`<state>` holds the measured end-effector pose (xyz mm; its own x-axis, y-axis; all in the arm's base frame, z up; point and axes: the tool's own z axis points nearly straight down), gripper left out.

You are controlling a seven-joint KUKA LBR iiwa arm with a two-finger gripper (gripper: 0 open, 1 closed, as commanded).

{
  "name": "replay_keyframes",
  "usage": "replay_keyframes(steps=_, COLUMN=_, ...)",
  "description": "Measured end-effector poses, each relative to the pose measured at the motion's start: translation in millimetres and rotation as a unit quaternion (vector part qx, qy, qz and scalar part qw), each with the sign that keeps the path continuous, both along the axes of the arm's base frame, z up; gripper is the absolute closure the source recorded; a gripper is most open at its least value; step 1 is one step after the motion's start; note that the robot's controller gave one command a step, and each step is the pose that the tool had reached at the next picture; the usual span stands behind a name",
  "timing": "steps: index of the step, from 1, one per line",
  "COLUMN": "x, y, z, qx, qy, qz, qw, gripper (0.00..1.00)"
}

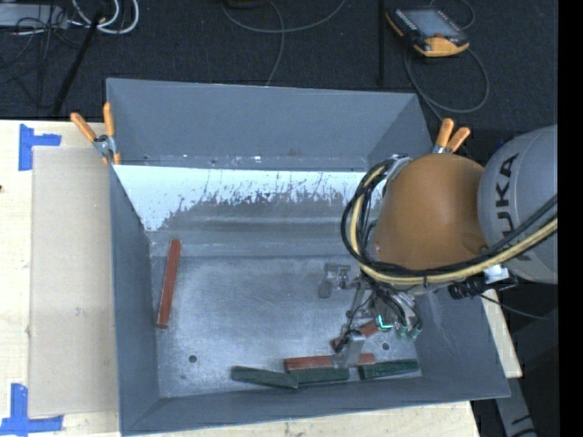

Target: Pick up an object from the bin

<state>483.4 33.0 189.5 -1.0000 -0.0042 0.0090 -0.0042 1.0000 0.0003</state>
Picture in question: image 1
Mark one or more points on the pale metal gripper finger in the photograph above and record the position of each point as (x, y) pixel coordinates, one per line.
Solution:
(356, 351)
(337, 275)

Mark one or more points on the red-brown flat block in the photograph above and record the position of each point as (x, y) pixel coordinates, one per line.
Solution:
(169, 285)
(309, 362)
(370, 330)

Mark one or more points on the dark green flat block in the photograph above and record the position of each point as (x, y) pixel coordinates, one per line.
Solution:
(389, 368)
(323, 375)
(264, 376)

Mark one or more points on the grey metal bin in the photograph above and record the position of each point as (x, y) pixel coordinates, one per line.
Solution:
(255, 298)

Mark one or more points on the brown cardboard board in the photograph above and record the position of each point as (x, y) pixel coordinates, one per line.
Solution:
(68, 267)

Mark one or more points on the black cylinder on white bracket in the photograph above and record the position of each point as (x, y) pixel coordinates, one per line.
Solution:
(467, 288)

